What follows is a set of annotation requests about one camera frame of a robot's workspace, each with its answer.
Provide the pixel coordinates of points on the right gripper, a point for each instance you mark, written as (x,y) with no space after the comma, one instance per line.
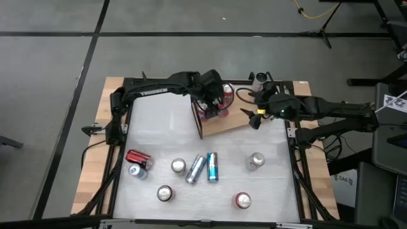
(280,106)

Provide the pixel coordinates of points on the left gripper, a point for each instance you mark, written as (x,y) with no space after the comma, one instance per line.
(211,86)

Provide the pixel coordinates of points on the white Celsius Peach Vibe can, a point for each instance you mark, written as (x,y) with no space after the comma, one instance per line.
(261,77)

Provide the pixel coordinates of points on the silver Diet Coke can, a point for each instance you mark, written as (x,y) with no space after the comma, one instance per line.
(255,160)
(178,165)

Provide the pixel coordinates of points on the blue silver Red Bull can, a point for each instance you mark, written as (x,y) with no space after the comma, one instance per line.
(212,167)
(195,169)

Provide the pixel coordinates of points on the dark red soda can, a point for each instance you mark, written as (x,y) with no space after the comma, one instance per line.
(138,158)
(164,192)

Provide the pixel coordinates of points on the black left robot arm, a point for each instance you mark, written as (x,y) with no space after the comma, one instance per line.
(152,90)

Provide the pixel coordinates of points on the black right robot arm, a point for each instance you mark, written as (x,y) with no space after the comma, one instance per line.
(343,109)

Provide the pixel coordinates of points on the yellow gripper tag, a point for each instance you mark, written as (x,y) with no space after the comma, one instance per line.
(261,111)

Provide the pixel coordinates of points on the black floor tape strip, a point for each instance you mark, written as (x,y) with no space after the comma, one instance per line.
(190,33)
(92,47)

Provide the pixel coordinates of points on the wooden table side board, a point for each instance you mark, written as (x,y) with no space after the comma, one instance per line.
(321,178)
(108,178)

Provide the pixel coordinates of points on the blue and white can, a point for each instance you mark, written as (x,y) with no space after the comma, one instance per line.
(136,173)

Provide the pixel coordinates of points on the black tripod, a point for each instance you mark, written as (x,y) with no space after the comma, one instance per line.
(322,30)

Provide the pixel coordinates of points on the white labelled box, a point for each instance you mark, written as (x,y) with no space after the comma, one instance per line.
(343,187)

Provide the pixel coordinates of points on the grey cabinet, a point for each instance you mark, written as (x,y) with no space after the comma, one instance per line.
(384,143)

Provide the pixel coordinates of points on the white paper sheet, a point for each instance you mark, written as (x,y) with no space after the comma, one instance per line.
(394,102)

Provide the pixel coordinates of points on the wooden shelf with black frame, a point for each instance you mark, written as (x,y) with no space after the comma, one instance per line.
(222,125)

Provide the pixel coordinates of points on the black aluminium table frame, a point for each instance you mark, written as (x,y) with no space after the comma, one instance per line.
(159,80)

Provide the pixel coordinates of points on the black camera gantry bar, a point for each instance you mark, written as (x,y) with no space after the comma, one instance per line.
(47,222)

